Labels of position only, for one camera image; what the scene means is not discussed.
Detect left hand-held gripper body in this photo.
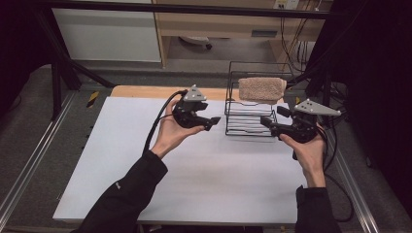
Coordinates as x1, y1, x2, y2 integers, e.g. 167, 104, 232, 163
172, 84, 212, 130

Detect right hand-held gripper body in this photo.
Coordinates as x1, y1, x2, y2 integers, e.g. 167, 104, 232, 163
270, 98, 342, 145

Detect black wire rack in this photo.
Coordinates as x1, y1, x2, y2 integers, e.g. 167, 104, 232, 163
223, 60, 296, 138

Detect brown towel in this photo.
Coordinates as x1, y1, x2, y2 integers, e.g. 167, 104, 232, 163
238, 77, 288, 105

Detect person's left hand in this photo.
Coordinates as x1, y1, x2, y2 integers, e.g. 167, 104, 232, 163
150, 98, 206, 159

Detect person's right hand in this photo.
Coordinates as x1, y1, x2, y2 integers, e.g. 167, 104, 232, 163
279, 124, 327, 188

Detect white table cover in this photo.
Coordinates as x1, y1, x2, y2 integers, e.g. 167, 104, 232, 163
52, 96, 327, 226

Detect black metal stand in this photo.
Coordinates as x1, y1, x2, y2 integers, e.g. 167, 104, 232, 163
275, 57, 334, 127
35, 9, 116, 120

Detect wooden table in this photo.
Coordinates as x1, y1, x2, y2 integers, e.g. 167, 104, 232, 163
110, 84, 285, 105

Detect office chair base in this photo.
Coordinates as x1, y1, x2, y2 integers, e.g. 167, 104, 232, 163
178, 35, 214, 50

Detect light wooden desk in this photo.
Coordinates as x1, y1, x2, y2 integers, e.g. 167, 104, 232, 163
152, 0, 334, 68

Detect black curtain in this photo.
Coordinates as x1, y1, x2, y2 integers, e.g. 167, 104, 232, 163
310, 0, 412, 217
0, 0, 56, 124

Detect white power outlet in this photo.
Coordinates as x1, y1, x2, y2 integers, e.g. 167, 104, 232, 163
272, 0, 300, 11

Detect white cabinet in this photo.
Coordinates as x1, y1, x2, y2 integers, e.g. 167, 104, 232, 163
51, 0, 162, 63

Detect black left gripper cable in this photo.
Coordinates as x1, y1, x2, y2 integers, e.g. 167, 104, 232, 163
142, 89, 189, 156

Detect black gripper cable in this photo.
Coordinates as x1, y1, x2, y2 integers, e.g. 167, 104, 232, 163
142, 89, 189, 156
315, 124, 355, 223

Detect black floor cables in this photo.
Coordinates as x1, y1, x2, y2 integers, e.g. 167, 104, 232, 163
324, 82, 349, 137

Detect hanging desk cables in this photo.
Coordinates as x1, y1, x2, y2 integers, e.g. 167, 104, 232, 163
280, 16, 310, 72

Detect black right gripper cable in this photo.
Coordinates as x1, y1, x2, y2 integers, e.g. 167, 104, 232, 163
315, 124, 355, 223

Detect aluminium floor rail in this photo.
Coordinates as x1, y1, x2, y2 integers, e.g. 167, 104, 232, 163
319, 129, 380, 233
0, 91, 77, 221

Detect black horizontal frame bar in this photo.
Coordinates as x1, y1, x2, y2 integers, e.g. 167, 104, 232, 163
32, 0, 351, 20

